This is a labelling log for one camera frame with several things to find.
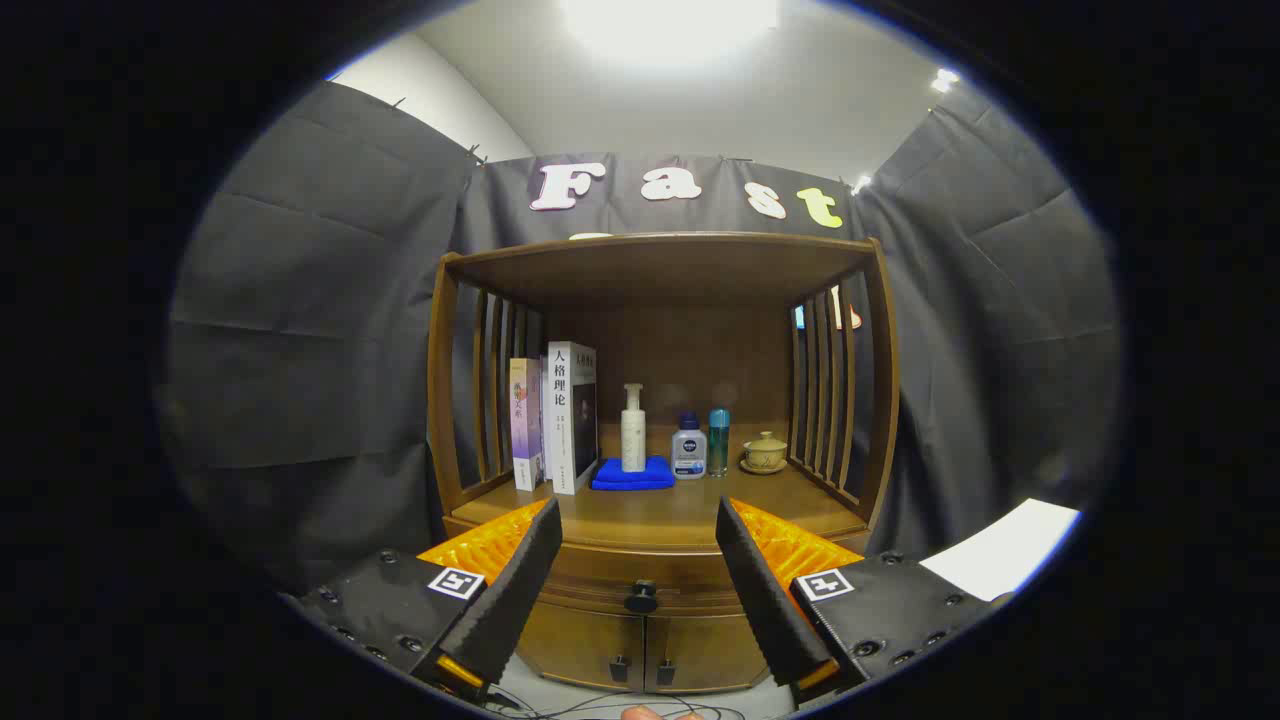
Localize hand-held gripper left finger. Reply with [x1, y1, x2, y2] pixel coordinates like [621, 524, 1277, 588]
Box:
[295, 497, 564, 703]

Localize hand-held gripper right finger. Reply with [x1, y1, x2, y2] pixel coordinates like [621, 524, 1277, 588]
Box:
[714, 495, 1013, 709]

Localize wooden drawer with black knob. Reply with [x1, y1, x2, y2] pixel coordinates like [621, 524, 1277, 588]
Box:
[443, 515, 871, 617]

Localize wooden cabinet door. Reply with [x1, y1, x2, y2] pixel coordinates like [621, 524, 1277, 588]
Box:
[645, 612, 771, 696]
[515, 600, 647, 693]

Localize wooden countertop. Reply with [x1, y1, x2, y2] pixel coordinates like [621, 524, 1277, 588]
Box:
[450, 462, 871, 551]

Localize brown wooden cabinet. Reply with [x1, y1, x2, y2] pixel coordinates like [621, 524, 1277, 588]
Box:
[427, 232, 901, 696]

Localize blue folded cloth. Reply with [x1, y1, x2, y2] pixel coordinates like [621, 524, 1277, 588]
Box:
[590, 456, 677, 492]

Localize white bottle with blue cap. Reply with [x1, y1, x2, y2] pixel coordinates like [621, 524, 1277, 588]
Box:
[672, 412, 708, 481]

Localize purple book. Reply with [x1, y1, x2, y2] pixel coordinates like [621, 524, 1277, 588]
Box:
[509, 357, 547, 492]

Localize large white book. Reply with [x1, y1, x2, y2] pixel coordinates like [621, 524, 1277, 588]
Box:
[546, 341, 599, 496]

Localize white pump bottle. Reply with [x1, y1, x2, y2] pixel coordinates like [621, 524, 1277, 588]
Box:
[621, 383, 647, 473]

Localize black floor cables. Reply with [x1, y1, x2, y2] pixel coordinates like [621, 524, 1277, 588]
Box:
[490, 688, 749, 720]

